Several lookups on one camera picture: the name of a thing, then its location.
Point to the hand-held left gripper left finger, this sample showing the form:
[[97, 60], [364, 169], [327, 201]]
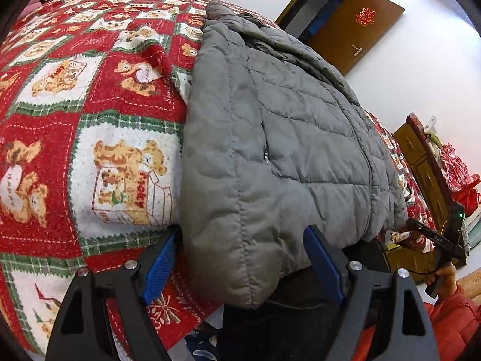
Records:
[[163, 263]]

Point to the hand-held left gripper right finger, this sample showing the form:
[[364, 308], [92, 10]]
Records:
[[321, 259]]

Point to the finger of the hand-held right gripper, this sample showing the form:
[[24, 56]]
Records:
[[417, 226]]

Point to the grey puffer jacket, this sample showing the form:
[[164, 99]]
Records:
[[293, 139]]

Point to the person's right forearm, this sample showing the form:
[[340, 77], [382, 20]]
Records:
[[458, 323]]

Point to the person's right hand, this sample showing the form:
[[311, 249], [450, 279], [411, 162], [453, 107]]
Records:
[[449, 278]]

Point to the red plastic bag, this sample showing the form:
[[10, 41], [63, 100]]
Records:
[[468, 199]]

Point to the red patterned cloth pile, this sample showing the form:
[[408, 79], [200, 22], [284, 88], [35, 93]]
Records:
[[453, 165]]

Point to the wooden dresser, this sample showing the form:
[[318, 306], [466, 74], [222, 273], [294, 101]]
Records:
[[417, 150]]

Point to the green cloth item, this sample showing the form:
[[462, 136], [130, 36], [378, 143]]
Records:
[[436, 141]]

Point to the red bear printed blanket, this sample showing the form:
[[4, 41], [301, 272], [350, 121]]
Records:
[[94, 94]]

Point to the brown wooden door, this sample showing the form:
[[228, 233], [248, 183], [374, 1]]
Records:
[[338, 41]]

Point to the red paper door decoration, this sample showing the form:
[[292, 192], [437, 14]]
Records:
[[363, 15]]

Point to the brown door frame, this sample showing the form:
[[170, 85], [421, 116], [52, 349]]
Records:
[[297, 0]]

